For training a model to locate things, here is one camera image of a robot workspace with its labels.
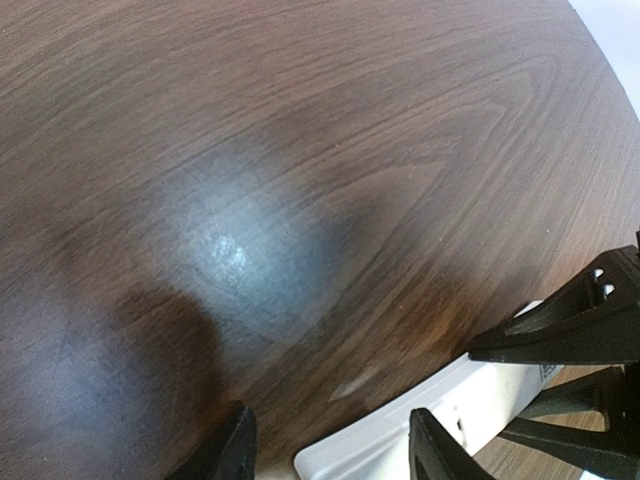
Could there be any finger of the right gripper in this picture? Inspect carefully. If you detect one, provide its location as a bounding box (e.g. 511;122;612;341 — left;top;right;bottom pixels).
468;245;639;365
494;364;640;479

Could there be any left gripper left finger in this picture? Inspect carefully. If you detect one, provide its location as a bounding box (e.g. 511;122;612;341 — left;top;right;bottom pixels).
172;403;257;480

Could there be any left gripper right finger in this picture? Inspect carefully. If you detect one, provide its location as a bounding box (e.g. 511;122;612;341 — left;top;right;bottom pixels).
409;408;493;480

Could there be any white remote control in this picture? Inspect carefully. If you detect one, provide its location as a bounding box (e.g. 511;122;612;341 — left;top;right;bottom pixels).
292;298;566;480

